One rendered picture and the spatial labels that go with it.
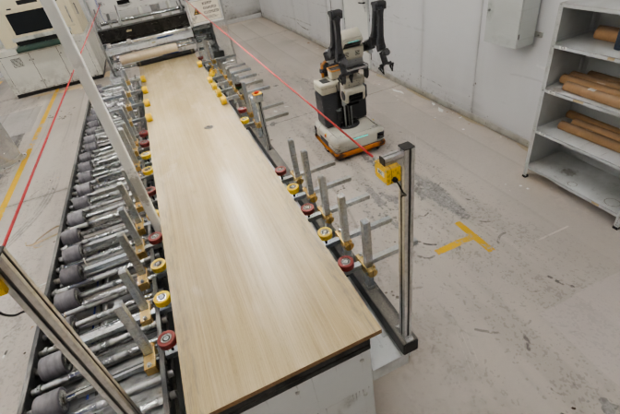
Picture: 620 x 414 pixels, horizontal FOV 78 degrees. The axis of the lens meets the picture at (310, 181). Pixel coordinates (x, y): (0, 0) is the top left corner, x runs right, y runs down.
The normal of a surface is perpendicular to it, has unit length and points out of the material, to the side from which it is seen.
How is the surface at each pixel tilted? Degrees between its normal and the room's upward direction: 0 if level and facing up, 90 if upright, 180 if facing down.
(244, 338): 0
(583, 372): 0
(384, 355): 0
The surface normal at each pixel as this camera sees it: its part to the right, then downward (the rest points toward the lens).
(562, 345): -0.14, -0.81
